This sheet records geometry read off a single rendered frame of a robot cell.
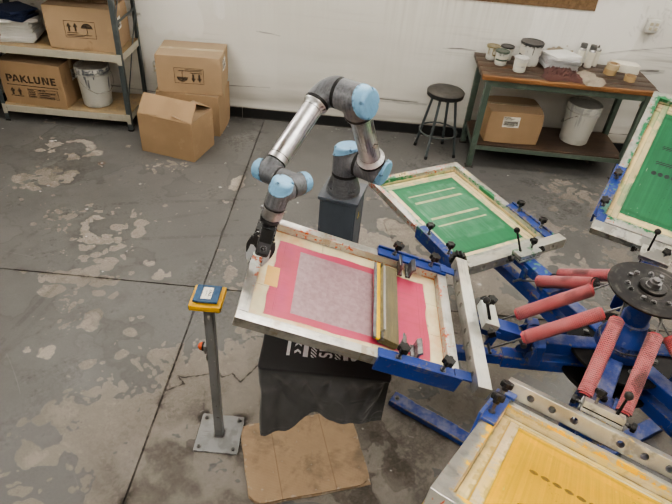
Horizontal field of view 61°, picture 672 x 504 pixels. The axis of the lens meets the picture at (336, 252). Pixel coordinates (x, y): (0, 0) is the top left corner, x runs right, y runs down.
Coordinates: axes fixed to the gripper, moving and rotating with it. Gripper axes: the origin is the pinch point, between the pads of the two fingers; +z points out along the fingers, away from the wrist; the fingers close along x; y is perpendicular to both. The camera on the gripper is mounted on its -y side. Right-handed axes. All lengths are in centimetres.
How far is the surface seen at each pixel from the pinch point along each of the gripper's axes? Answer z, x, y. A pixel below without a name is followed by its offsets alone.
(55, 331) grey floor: 156, 94, 70
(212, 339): 57, 6, 10
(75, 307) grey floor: 155, 92, 91
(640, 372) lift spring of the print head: -28, -128, -29
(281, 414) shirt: 54, -28, -21
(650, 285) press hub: -44, -131, -1
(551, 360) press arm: 2, -121, -3
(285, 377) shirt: 28.9, -22.7, -22.6
